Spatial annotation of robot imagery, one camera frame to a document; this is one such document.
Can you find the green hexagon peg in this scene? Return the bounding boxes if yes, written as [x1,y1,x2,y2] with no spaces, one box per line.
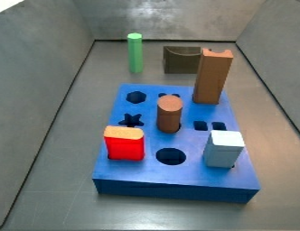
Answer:
[127,32,143,73]

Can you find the brown cylinder peg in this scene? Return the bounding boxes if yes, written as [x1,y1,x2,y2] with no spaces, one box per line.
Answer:
[157,95,182,134]

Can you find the red block with tan top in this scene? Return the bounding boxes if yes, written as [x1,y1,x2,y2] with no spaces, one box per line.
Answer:
[103,125,145,161]

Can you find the dark olive curved block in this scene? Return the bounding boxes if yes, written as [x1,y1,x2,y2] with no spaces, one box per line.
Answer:
[163,46,201,74]

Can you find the light blue square block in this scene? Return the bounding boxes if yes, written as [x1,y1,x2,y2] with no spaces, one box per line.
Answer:
[203,130,245,168]

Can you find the tall brown notched block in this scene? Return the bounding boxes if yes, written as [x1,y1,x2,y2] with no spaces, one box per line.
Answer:
[193,48,233,105]

